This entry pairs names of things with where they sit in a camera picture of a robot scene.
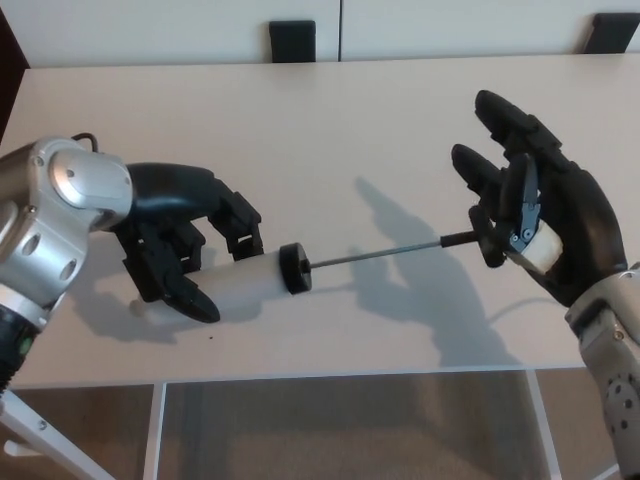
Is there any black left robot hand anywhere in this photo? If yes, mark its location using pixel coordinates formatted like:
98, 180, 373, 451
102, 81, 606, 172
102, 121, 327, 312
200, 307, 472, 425
107, 162, 265, 326

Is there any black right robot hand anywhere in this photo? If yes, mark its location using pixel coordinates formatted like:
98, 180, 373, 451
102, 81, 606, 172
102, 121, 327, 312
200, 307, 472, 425
451, 89, 629, 309

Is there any white air pump black handle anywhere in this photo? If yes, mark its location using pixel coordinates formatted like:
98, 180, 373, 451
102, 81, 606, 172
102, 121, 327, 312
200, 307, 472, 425
128, 204, 506, 326

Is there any white desk leg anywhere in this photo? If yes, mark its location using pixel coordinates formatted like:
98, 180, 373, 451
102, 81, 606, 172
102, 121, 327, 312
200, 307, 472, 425
144, 382, 169, 480
527, 368, 560, 480

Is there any white cabinet door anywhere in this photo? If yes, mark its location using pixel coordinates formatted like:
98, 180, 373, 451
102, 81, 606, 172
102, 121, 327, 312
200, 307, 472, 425
341, 0, 640, 57
24, 0, 343, 69

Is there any white slanted bar with screw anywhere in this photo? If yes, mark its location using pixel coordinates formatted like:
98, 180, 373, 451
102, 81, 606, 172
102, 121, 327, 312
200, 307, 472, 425
0, 387, 104, 480

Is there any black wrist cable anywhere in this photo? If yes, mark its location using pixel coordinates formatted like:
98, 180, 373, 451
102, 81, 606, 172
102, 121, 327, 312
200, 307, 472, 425
69, 131, 101, 152

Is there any black bracket right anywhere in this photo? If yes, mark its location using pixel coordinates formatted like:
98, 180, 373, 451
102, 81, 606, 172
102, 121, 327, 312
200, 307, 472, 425
579, 12, 635, 54

